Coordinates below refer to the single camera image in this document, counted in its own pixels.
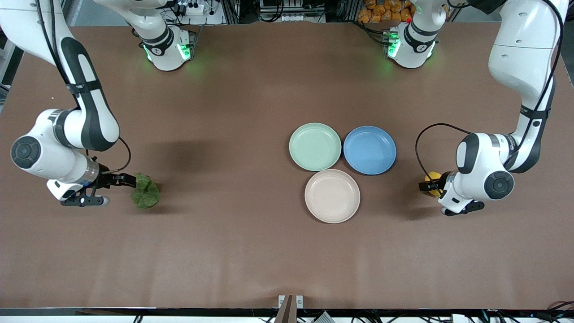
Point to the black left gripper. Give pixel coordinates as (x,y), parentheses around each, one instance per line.
(441,180)

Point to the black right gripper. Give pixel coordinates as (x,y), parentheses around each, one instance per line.
(106,178)

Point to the yellow lemon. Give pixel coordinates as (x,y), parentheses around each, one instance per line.
(434,175)

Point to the green lettuce leaf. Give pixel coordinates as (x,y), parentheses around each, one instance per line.
(147,194)

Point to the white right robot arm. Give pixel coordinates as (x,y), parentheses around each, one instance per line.
(58,152)

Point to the blue plate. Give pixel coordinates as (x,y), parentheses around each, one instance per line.
(370,150)

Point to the beige plate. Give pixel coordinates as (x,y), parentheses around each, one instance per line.
(332,196)

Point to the pale green plate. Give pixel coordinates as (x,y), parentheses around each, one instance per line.
(315,146)

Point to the small white box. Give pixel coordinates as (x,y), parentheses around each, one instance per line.
(459,318)

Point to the grey finned electronics box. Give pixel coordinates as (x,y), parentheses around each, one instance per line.
(323,318)

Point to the pile of orange packets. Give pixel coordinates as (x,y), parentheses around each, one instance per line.
(385,11)

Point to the white power strip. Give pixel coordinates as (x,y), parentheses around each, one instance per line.
(190,8)

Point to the aluminium camera mount post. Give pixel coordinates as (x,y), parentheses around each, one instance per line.
(287,314)

